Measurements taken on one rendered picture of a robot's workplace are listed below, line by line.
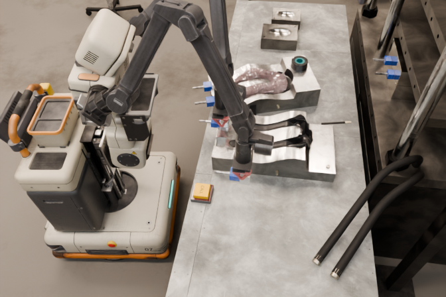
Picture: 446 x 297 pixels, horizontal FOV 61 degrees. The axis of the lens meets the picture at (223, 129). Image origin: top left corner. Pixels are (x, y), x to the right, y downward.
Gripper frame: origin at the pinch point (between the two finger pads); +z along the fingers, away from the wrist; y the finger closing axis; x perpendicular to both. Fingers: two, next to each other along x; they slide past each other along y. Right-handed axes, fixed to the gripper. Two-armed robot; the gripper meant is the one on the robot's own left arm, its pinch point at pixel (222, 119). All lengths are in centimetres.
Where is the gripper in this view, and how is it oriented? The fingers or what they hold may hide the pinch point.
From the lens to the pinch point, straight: 163.8
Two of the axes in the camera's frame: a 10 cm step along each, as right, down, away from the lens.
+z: 0.4, 6.6, 7.5
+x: -9.9, -0.8, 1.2
